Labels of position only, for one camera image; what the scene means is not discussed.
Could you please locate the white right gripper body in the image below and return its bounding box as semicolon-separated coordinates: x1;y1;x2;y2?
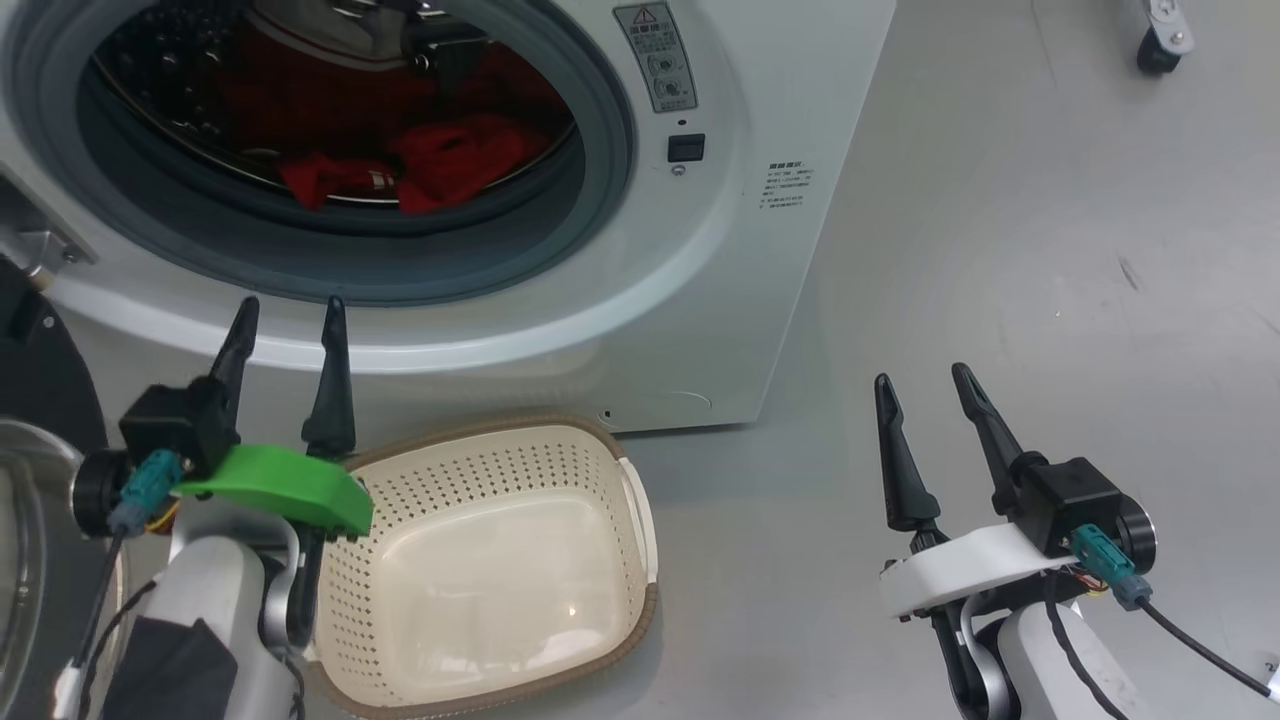
878;523;1082;622

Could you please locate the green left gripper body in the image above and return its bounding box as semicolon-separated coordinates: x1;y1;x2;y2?
171;442;377;544

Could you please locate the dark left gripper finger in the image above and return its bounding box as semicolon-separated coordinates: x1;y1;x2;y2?
301;295;359;460
207;296;261;443

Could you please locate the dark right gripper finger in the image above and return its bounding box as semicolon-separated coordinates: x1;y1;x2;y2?
874;373;943;534
951;362;1048;518

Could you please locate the black round washing machine door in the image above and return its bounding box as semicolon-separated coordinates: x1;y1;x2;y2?
0;255;129;720

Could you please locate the red white jersey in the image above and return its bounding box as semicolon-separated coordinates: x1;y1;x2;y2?
277;112;551;217

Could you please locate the cream perforated laundry basket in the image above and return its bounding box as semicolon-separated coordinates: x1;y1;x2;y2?
303;412;662;720

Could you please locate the white washing machine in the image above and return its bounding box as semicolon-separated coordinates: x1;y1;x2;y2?
0;0;899;434

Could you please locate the grey warning sticker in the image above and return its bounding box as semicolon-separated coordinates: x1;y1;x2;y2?
612;1;700;115

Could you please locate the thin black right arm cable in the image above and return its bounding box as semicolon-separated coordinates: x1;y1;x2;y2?
1043;574;1133;720

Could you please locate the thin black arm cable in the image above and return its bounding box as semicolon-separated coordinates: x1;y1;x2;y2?
76;578;158;720
1043;574;1133;720

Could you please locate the right camera cable teal plug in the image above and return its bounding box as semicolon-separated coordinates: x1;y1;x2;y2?
1064;524;1280;703

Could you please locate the camera cable teal plug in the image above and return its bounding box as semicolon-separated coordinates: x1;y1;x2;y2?
1064;524;1280;703
52;449;188;720

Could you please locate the left camera cable teal plug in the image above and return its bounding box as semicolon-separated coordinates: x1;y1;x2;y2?
52;449;188;720

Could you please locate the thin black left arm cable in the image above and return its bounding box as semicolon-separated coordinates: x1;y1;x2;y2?
76;578;158;720

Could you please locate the metal frame leg with caster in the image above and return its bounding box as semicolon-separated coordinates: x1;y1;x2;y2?
1136;0;1197;77

